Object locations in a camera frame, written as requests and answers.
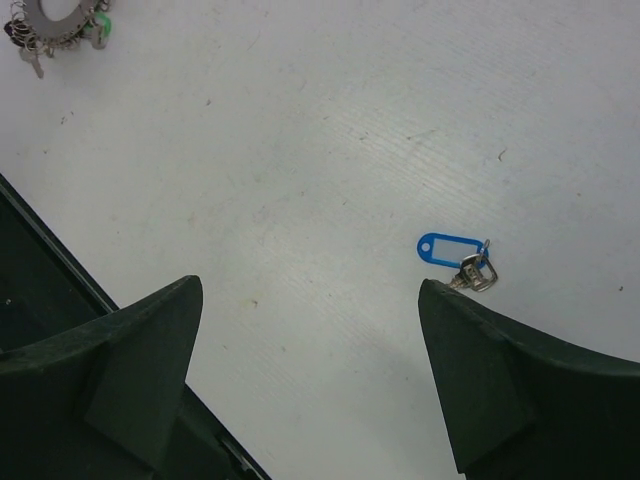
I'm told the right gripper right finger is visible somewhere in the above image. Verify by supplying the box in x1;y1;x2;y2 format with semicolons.
418;280;639;479

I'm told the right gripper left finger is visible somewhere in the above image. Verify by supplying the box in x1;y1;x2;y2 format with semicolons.
1;275;203;479

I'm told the blue tagged key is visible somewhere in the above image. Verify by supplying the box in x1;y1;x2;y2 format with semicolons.
416;232;499;292

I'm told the metal disc keyring holder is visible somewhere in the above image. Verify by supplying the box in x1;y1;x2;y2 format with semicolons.
3;0;113;79

